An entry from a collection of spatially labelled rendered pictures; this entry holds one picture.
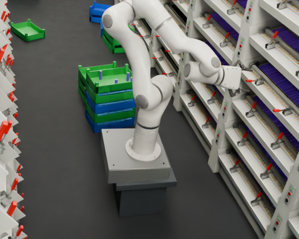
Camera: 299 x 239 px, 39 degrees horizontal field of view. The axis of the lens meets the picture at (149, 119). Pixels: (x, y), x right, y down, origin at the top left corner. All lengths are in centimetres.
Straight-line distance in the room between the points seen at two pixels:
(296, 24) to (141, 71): 70
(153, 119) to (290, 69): 67
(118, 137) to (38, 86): 131
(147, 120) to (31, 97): 145
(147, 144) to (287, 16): 89
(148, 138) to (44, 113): 120
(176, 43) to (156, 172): 71
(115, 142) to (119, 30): 65
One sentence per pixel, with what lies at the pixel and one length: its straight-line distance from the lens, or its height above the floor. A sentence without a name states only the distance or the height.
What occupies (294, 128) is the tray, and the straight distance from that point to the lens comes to 196.
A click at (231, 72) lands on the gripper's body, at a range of 188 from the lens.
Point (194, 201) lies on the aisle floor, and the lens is 252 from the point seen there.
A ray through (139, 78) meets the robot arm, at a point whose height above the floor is 83.
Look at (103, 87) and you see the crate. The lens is 273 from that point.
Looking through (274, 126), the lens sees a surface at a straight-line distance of 221.
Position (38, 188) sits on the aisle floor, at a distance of 253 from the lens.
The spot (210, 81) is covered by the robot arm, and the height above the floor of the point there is 91.
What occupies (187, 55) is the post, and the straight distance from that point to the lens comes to 299.
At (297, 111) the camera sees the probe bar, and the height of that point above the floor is 79.
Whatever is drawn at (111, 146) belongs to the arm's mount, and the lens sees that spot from 221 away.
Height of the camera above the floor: 178
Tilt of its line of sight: 35 degrees down
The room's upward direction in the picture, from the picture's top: 7 degrees clockwise
